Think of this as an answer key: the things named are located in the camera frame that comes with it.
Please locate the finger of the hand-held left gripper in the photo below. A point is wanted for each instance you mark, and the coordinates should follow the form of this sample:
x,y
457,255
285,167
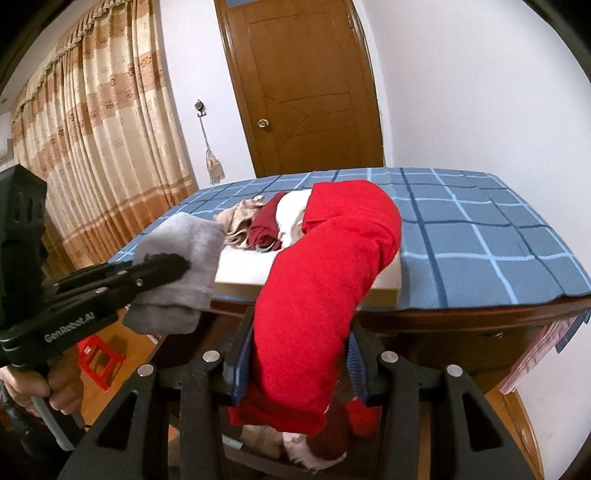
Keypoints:
x,y
120,295
157,264

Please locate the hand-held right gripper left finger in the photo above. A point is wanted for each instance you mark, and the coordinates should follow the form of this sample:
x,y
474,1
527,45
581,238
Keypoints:
x,y
240,369

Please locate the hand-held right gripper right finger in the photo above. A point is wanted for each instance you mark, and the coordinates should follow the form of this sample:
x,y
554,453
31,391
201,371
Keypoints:
x,y
358,369

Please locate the grey striped sock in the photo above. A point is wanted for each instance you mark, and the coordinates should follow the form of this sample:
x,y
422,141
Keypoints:
x,y
194,258

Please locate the beige wooden tray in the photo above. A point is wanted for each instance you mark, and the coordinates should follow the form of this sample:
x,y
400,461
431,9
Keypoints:
x,y
240,272

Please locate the pale pink white underwear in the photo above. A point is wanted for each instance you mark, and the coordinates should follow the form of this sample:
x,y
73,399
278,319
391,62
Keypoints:
x,y
235,226

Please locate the wooden drawer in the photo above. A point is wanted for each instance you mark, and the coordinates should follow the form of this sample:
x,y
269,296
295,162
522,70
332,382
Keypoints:
x,y
258,468

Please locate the cream underwear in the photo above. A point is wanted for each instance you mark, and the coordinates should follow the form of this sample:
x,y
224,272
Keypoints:
x,y
293,217

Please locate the person's left forearm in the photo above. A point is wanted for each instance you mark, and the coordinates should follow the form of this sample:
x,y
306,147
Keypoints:
x,y
23,438

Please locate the person's left hand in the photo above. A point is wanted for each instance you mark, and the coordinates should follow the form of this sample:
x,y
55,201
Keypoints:
x,y
62,385

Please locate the red plastic stool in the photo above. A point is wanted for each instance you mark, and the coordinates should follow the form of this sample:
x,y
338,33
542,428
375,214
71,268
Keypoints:
x,y
99,364

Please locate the small pale blue label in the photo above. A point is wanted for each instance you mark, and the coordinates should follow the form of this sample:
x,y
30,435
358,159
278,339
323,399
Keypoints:
x,y
234,444

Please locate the small white cloth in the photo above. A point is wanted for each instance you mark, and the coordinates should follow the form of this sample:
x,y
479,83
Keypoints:
x,y
300,454

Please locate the dark wooden desk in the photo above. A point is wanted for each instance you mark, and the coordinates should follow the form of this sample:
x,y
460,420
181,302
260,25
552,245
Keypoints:
x,y
461,344

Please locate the curtain tieback tassel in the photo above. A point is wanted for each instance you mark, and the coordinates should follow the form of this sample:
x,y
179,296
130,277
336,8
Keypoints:
x,y
214,164

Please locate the beige patterned curtain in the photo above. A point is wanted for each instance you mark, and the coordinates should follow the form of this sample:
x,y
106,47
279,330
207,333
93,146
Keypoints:
x,y
101,138

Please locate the blue checked tablecloth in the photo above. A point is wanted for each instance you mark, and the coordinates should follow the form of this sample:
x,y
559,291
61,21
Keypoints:
x,y
461,240

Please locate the pink hanging cloth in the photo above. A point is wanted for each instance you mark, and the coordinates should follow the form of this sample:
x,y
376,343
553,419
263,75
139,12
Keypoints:
x,y
531,364

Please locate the brass door knob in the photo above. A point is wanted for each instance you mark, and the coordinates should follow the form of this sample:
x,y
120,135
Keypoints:
x,y
263,122

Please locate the brown wooden door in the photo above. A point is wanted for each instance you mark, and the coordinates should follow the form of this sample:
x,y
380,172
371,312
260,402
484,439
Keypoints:
x,y
304,92

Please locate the metal wall hook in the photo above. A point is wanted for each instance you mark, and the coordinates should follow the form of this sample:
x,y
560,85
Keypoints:
x,y
200,106

